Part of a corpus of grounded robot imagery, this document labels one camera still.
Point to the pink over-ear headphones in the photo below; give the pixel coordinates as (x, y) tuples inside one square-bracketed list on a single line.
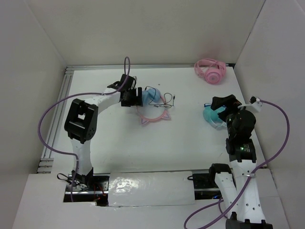
[(210, 70)]

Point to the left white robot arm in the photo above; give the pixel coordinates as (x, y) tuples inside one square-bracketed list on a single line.
[(81, 126)]

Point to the teal white headphones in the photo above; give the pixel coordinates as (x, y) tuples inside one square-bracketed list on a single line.
[(211, 116)]

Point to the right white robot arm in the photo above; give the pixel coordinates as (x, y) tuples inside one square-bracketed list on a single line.
[(237, 181)]

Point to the blue pink cat-ear headphones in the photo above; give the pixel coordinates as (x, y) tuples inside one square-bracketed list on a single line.
[(152, 96)]

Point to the silver foil sheet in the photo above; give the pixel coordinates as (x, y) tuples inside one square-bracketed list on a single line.
[(150, 189)]

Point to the aluminium rail frame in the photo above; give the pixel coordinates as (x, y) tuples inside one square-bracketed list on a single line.
[(122, 144)]

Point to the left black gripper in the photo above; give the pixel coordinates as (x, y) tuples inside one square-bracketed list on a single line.
[(137, 100)]

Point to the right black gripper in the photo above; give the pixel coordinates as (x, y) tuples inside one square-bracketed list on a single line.
[(230, 101)]

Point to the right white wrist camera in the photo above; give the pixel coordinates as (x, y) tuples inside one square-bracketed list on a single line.
[(254, 105)]

